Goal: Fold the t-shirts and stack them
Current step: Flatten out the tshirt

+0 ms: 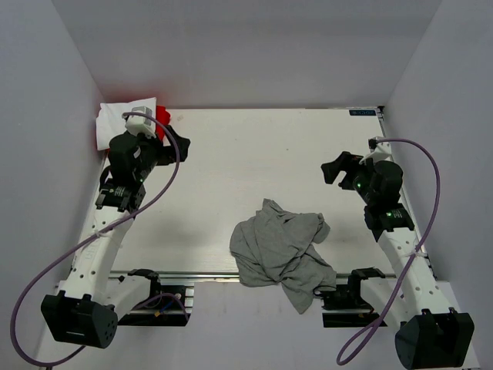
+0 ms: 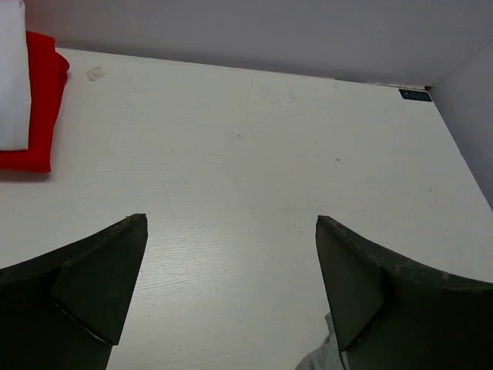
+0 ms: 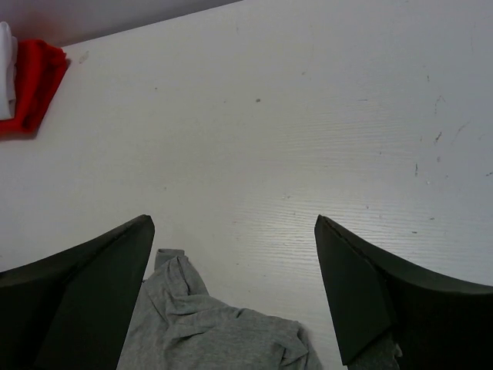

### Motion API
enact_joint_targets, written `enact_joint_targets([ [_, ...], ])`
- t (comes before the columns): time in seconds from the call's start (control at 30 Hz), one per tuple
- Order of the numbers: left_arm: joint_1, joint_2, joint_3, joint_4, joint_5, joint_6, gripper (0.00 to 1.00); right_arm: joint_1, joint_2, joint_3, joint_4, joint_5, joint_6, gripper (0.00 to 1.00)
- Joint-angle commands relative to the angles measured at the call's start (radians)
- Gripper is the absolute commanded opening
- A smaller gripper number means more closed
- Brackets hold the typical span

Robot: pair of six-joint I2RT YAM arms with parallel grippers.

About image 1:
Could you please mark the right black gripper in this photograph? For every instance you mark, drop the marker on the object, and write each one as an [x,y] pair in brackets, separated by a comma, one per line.
[333,169]

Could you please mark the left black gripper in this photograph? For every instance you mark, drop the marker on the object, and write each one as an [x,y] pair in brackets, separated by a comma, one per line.
[167,152]

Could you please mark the grey t shirt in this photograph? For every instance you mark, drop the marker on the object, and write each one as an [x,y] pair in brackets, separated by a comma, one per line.
[276,246]

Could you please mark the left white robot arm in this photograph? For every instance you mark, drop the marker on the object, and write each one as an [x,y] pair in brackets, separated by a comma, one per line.
[86,310]

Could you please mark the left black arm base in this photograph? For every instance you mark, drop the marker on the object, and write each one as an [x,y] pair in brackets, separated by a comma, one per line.
[166,304]

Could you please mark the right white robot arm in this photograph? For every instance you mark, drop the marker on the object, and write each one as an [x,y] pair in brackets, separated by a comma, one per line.
[429,331]

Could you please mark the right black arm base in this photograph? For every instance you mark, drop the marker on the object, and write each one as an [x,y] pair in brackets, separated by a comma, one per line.
[352,304]

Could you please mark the red folded t shirt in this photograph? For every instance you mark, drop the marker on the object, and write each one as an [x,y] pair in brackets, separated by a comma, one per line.
[163,116]

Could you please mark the blue table label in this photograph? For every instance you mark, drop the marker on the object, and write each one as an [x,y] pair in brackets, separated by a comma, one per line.
[362,112]

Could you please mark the white folded t shirt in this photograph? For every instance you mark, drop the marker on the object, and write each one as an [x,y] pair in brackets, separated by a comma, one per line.
[110,123]

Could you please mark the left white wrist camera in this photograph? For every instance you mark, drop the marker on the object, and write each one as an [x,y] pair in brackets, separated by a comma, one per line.
[138,121]

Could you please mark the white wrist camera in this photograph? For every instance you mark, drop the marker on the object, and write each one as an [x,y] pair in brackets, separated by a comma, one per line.
[379,150]
[138,121]

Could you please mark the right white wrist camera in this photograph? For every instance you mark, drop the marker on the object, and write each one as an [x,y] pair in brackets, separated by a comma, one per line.
[379,150]

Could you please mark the aluminium table rail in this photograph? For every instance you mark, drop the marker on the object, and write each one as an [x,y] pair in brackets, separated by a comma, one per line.
[208,275]

